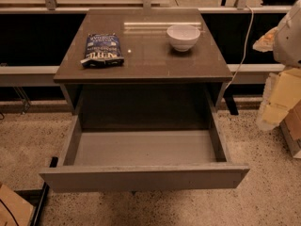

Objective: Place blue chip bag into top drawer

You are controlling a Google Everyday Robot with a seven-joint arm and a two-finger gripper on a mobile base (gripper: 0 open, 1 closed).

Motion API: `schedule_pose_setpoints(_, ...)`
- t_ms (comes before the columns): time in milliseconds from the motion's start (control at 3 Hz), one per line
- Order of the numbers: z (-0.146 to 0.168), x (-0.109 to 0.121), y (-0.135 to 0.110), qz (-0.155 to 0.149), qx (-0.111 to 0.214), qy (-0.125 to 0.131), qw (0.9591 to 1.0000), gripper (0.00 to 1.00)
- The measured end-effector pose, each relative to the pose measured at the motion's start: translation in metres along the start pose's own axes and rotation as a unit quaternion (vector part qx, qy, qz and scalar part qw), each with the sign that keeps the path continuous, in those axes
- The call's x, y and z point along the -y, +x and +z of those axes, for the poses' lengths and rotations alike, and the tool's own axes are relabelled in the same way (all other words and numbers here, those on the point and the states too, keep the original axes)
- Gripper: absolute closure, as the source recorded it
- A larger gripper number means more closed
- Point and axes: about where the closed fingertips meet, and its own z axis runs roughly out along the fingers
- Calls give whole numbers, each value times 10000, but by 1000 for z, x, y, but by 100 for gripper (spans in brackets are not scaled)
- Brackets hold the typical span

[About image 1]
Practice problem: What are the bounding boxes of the cardboard box lower left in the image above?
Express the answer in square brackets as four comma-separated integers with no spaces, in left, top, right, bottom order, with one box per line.
[0,184,34,226]

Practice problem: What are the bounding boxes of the black floor frame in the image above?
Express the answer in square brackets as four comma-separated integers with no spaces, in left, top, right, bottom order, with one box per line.
[16,183,50,226]

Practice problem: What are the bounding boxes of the metal railing frame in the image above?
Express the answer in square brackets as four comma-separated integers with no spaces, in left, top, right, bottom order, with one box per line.
[0,0,301,89]

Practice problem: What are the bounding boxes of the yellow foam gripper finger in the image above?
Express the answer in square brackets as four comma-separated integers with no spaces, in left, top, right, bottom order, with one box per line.
[256,68,301,131]
[252,27,277,53]

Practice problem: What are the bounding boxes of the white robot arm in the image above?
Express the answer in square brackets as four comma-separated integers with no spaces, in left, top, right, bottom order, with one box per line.
[253,0,301,131]

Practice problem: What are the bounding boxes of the white cable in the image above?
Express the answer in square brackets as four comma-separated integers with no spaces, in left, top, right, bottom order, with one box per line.
[224,5,255,92]

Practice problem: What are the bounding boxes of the grey cabinet with glossy top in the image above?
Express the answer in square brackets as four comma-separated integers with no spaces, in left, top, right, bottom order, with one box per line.
[55,9,231,131]

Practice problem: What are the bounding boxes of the blue chip bag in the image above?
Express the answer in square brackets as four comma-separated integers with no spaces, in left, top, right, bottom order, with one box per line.
[81,34,124,68]

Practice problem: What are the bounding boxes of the white ceramic bowl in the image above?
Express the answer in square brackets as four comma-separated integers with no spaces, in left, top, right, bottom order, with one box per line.
[166,24,200,52]

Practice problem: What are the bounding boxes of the open grey top drawer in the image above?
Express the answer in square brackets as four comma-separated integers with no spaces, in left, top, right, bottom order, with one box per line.
[40,116,249,192]

